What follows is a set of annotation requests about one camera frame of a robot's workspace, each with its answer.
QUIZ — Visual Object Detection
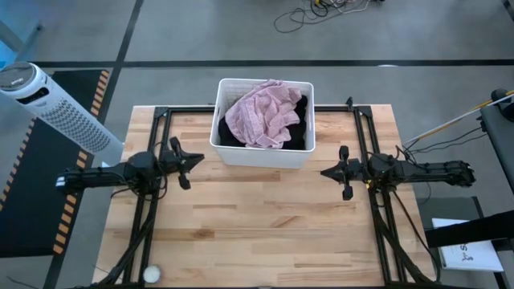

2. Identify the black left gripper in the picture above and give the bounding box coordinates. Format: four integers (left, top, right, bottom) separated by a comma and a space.
158, 137, 205, 190

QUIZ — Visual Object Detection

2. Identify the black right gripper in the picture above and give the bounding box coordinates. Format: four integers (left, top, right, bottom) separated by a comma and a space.
320, 146, 370, 201

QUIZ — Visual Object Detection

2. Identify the black clothes pile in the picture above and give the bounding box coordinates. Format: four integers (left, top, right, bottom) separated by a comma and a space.
218, 94, 309, 152

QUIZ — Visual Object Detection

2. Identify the white mesh plastic basket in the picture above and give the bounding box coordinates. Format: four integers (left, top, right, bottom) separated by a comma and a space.
209, 78, 316, 169

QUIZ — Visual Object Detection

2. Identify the pink striped garment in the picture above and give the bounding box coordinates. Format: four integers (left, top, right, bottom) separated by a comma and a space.
224, 79, 303, 150

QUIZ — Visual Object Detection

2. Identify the white ball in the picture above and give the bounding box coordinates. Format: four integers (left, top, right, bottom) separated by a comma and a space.
143, 264, 163, 284

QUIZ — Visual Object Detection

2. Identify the dark grey floor plate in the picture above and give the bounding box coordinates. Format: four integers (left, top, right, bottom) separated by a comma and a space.
417, 196, 487, 289

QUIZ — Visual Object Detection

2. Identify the yellow and white rod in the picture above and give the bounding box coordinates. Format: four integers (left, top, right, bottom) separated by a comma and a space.
403, 91, 514, 146

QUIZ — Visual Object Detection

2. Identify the white tower fan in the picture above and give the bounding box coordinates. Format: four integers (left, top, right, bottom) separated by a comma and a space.
0, 60, 124, 165

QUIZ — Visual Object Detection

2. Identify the black flat bar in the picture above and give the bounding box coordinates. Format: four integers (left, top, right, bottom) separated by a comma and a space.
424, 210, 514, 250

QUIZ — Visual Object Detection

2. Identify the white printed paper sheet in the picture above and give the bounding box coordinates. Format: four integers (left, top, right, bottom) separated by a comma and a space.
431, 218, 505, 273

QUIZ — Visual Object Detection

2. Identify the black mat with orange stripes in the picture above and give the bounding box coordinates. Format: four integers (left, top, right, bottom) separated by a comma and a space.
0, 68, 112, 258

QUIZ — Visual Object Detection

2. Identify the black padded bench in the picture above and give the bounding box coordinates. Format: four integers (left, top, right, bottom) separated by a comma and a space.
479, 88, 514, 193

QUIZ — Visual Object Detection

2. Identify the black floor cable loop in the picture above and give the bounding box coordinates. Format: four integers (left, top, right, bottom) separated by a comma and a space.
273, 0, 346, 34

